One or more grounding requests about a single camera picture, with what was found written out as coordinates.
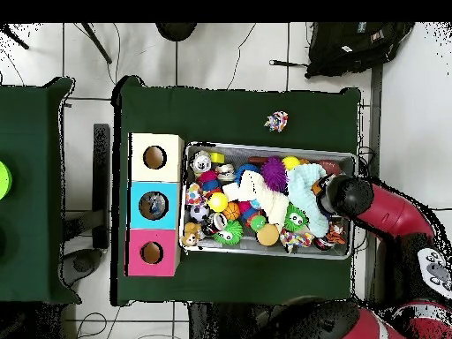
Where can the cream knitted cloth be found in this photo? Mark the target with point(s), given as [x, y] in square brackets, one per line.
[258, 192]

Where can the purple spiky ball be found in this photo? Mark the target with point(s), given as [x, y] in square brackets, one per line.
[274, 174]

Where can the mint green knitted cloth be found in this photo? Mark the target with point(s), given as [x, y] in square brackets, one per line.
[304, 187]

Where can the colourful patchwork cloth scrap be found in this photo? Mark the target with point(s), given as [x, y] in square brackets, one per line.
[277, 121]

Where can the colourful polka dot cloth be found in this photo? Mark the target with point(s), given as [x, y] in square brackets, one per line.
[295, 240]

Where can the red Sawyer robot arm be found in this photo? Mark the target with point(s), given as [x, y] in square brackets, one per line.
[388, 212]

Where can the wooden box with three holes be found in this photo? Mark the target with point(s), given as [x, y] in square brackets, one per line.
[171, 212]

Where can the clear mesh bin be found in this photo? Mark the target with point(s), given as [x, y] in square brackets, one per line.
[212, 248]

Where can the small orange basketball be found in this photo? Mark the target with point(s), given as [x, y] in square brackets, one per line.
[232, 210]

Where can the dark green table cloth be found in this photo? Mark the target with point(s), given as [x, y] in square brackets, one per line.
[35, 176]
[233, 106]

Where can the small brown football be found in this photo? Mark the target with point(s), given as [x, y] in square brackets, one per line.
[330, 167]

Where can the black backpack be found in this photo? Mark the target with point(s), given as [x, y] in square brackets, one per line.
[353, 49]

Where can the green round object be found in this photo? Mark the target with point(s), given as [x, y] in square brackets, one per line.
[4, 179]

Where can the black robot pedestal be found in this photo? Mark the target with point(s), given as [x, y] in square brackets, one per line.
[219, 325]

